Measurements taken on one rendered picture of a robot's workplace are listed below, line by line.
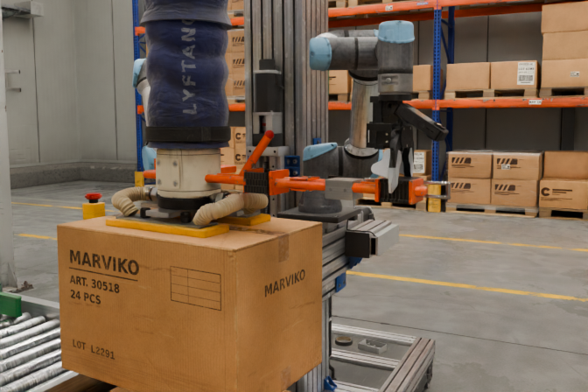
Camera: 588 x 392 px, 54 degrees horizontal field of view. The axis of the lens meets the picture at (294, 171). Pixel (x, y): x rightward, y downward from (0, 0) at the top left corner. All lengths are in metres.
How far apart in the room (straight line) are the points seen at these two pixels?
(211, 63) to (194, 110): 0.13
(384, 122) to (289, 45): 0.98
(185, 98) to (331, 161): 0.64
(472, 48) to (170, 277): 8.79
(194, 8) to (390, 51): 0.52
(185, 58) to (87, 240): 0.53
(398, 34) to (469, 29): 8.69
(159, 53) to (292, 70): 0.77
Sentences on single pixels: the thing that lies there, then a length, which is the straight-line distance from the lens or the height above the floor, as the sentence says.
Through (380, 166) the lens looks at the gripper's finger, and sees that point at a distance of 1.25.
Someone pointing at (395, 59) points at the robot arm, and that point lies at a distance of 1.25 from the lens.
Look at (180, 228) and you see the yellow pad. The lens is 1.44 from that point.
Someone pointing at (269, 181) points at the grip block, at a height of 1.21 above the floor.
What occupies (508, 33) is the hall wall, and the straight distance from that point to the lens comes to 9.85.
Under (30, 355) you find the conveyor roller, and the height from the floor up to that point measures 0.54.
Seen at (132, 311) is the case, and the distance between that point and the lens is 1.53.
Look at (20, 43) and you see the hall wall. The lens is 13.15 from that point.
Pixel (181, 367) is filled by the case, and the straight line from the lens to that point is 1.46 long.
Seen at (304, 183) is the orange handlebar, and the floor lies 1.20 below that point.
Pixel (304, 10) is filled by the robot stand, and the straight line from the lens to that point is 2.21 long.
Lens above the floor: 1.36
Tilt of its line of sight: 5 degrees down
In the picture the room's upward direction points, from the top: straight up
